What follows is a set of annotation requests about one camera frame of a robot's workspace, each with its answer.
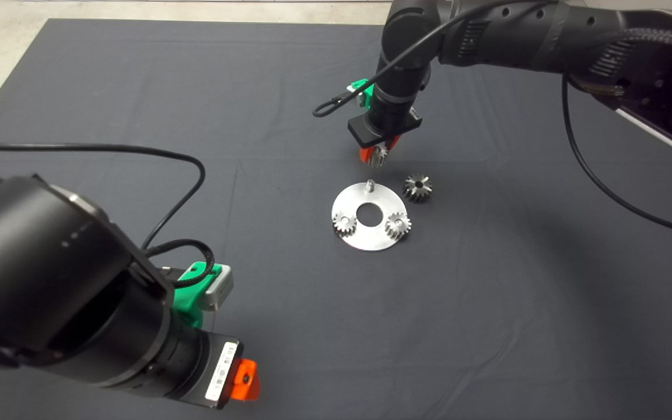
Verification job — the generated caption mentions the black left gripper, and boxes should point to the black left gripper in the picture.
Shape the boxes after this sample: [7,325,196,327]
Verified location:
[181,329,261,408]

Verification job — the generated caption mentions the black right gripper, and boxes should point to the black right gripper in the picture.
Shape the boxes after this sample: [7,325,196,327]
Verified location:
[348,110,424,164]

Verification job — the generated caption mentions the small dark steel gear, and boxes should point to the small dark steel gear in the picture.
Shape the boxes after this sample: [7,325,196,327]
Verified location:
[369,143,392,169]

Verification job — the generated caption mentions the larger steel gear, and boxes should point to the larger steel gear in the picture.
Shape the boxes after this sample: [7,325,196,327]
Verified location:
[402,174,433,204]

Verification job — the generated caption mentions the round metal plate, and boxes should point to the round metal plate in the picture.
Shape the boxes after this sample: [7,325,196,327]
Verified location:
[331,180,410,253]

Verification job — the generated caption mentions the dark grey table cloth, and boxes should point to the dark grey table cloth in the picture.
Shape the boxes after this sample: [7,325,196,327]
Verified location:
[0,19,672,420]

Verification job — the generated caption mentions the right green camera mount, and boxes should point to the right green camera mount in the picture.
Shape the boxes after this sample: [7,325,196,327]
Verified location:
[351,79,375,109]

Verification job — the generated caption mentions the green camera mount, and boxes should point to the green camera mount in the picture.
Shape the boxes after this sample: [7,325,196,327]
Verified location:
[171,260,222,328]
[351,79,375,109]

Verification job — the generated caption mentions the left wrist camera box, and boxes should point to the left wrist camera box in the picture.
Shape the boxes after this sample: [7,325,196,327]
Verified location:
[200,264,235,310]

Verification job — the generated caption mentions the left green camera mount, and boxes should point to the left green camera mount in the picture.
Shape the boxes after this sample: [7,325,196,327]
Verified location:
[171,260,222,328]

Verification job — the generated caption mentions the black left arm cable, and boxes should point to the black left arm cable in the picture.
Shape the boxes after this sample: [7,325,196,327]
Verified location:
[0,140,215,288]

